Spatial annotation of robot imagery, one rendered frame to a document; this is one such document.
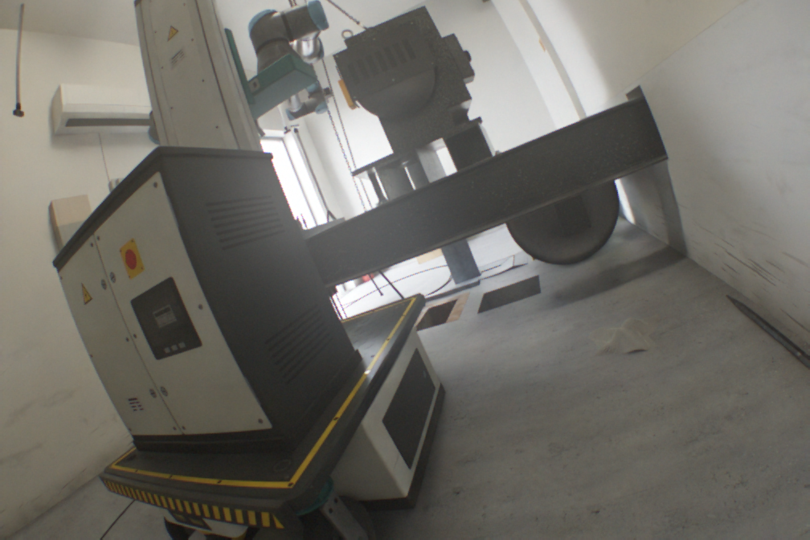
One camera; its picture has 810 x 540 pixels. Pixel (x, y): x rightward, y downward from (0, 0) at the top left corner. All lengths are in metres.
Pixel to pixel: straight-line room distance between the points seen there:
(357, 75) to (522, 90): 2.66
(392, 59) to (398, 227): 0.84
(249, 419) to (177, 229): 0.32
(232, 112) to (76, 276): 0.59
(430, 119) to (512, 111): 2.38
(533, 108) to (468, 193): 2.85
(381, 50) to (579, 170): 1.11
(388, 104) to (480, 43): 2.72
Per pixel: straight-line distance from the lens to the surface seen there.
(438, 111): 1.92
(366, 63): 1.90
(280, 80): 1.13
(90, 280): 0.87
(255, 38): 1.25
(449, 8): 4.64
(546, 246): 1.94
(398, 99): 1.83
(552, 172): 1.44
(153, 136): 1.63
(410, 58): 1.88
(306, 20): 1.25
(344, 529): 0.71
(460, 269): 2.52
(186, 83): 1.24
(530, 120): 4.20
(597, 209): 1.94
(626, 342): 1.12
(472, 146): 2.25
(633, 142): 1.51
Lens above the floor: 0.59
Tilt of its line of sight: 3 degrees down
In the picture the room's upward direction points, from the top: 23 degrees counter-clockwise
